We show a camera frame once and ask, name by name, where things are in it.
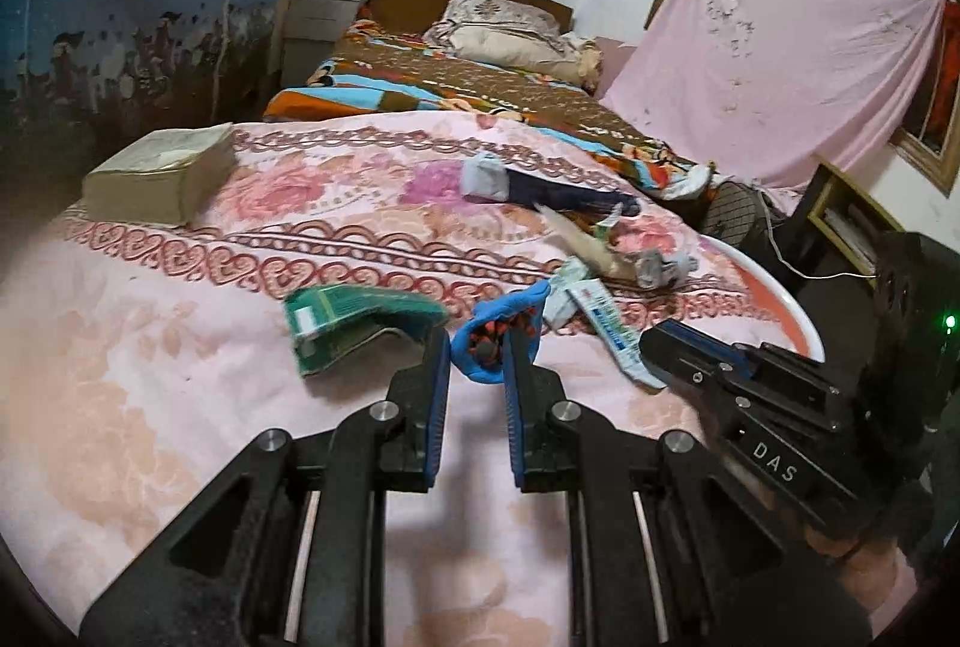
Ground white green crumpled packet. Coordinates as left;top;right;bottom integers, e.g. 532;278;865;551
541;255;595;329

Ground pink hanging cloth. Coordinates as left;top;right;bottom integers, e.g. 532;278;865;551
600;0;950;213

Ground floral pillow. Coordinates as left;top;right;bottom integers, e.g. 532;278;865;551
424;0;605;86

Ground orange basin with white rim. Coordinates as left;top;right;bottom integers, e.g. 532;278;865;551
697;233;826;363

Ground thick olive book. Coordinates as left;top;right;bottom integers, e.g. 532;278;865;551
81;122;237;227

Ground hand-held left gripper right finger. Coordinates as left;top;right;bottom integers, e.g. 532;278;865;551
501;326;875;647

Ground dark blue long wrapper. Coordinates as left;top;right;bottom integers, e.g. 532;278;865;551
459;152;642;221

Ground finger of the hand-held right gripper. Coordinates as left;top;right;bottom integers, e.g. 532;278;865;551
658;318;767;374
637;324;755;429

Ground gilded picture frame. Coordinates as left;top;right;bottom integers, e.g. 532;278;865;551
889;2;960;198

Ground white nightstand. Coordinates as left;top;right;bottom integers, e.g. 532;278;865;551
281;0;368;89

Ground white toothpaste tube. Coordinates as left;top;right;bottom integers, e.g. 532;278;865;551
566;279;667;391

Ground black electric fan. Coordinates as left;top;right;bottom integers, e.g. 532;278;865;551
701;178;766;239

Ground brown colourful printed blanket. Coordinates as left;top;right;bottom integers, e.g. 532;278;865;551
262;17;717;202

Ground pink floral blanket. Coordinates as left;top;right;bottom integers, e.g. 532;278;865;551
0;111;923;647

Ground green patterned sock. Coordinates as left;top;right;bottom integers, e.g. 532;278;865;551
283;285;451;380

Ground black cabinet with wooden trim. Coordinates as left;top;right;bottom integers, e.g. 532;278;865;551
787;160;905;277

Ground grey crumpled wrapper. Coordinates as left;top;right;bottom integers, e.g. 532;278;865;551
634;248;702;290

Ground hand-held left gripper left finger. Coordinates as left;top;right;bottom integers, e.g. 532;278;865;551
79;326;452;647

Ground beige and grey sock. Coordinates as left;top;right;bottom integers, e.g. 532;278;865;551
536;204;638;281

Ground white cable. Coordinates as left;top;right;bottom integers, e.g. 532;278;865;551
757;186;878;282

